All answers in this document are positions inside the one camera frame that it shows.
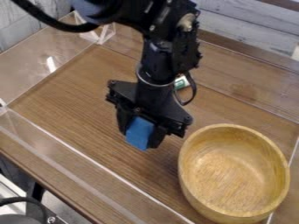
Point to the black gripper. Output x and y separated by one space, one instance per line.
152 103

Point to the blue rectangular block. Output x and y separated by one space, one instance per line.
137 133

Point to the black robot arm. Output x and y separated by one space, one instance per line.
165 21

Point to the brown wooden bowl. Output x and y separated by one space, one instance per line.
233 174

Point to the green Expo marker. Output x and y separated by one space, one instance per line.
180 82

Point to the black table leg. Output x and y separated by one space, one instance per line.
37 192

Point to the clear acrylic corner bracket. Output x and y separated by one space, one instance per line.
100 35

